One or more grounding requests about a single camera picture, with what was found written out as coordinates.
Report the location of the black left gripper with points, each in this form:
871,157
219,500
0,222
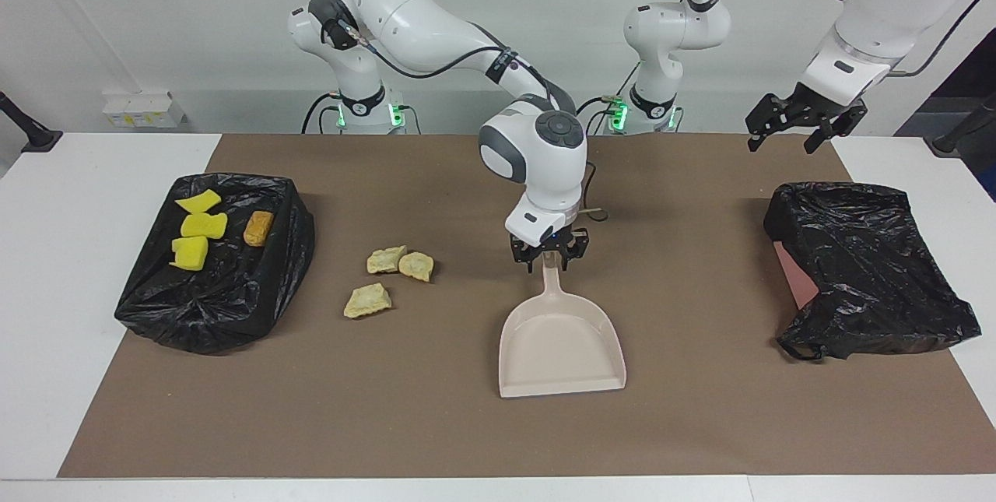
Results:
817,111

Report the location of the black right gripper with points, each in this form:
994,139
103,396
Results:
548,241

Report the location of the beige plastic dustpan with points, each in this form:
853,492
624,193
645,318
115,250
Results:
560,346

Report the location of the beige foam chunk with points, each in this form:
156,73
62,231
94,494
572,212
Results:
416,266
386,260
367,301

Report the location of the orange-brown sponge lump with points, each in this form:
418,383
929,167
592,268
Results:
258,229

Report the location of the yellow sponge piece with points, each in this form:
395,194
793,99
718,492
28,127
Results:
198,201
204,225
191,253

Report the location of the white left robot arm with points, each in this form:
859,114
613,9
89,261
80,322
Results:
677,27

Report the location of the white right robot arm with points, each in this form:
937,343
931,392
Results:
436,19

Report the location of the black bag bin with pink box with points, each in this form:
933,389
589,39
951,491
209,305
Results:
871,268

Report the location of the black bag lined trash bin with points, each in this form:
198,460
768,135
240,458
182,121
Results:
226,292

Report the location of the pink box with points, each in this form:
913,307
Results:
795,276

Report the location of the brown table mat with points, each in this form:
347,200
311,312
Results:
482,424

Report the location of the black camera stand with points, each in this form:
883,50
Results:
31,136
961,136

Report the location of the white wall socket box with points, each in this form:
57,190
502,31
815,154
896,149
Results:
144,111

